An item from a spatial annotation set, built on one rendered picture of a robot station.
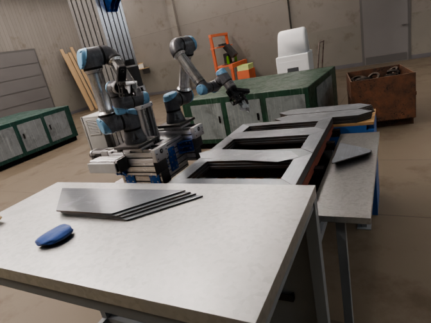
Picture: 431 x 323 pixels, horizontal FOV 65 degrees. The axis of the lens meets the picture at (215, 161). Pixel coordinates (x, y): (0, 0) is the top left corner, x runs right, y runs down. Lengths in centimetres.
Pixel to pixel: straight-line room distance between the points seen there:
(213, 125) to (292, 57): 284
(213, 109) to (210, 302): 453
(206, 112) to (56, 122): 457
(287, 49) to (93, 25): 547
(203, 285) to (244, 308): 12
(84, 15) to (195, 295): 216
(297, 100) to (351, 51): 770
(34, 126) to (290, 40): 585
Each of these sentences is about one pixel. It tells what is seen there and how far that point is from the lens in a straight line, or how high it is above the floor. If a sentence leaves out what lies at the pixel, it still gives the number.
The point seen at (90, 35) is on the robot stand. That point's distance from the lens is 261.
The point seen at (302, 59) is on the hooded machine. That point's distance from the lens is 740.
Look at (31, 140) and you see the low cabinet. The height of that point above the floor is 39.
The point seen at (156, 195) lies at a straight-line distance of 127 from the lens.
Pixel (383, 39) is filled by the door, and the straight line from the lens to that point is 1206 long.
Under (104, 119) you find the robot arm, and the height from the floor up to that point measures 125.
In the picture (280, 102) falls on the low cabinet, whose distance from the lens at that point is 471.
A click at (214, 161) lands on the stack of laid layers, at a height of 86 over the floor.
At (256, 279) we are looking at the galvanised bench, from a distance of 79.
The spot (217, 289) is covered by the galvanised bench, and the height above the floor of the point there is 105.
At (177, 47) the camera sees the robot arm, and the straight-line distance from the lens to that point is 253.
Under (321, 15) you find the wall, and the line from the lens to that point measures 1231.
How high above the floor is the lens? 155
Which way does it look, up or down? 19 degrees down
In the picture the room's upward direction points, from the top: 12 degrees counter-clockwise
